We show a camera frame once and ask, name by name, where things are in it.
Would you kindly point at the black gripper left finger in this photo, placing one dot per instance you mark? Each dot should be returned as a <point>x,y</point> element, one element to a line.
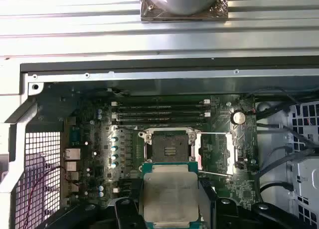
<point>127,214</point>

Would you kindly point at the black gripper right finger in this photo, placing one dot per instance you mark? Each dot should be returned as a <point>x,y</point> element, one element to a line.
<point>231,214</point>

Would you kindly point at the silver CPU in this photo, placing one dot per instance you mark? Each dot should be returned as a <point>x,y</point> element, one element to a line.
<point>170,194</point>

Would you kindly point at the metal socket cover frame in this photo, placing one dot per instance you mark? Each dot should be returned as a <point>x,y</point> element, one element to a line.
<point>230,154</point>

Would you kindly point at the CPU socket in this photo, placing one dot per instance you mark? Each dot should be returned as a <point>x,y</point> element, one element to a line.
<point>172,144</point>

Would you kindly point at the black RAM slot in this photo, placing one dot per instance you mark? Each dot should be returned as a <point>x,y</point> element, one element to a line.
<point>159,103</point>
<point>159,115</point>
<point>159,108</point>
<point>159,120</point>

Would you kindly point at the silver blue capacitor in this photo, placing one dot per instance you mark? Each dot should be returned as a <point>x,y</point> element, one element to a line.
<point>114,165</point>
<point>101,194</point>
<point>99,111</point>
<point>99,117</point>
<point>114,157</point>
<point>114,148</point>
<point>101,188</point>
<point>114,139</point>

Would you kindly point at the silver rear port block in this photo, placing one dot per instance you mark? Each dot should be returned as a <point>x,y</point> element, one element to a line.
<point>72,155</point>

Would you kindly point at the silver perforated drive cage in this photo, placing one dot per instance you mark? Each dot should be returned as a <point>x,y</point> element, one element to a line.
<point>306,179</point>

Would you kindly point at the round coin cell battery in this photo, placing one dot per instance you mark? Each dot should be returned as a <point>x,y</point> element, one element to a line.
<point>238,117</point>

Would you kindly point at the green motherboard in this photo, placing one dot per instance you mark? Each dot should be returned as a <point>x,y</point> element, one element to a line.
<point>219,106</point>

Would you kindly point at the black PC case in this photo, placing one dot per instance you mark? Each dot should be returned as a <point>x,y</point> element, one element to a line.
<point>149,75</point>

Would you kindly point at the square brown base plate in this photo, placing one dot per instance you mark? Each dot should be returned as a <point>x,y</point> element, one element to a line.
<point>149,14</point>

